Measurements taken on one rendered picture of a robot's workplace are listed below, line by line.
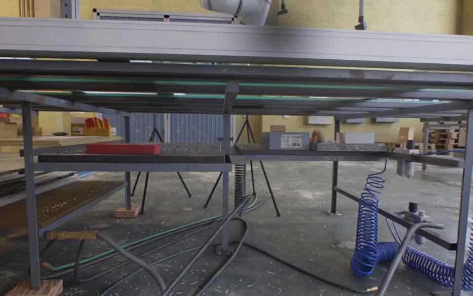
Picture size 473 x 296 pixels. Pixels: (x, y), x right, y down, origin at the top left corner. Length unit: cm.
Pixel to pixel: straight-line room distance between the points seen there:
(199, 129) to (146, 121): 152
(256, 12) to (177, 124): 639
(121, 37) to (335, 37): 49
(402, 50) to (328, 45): 18
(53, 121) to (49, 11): 286
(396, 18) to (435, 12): 129
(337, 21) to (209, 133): 507
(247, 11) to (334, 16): 774
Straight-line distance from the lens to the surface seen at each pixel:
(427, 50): 78
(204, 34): 60
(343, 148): 144
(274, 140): 136
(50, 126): 817
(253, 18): 92
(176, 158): 99
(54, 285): 135
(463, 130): 501
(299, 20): 819
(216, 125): 707
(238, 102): 120
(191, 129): 712
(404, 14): 974
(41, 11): 878
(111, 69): 67
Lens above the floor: 69
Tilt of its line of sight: 4 degrees down
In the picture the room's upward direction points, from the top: 1 degrees clockwise
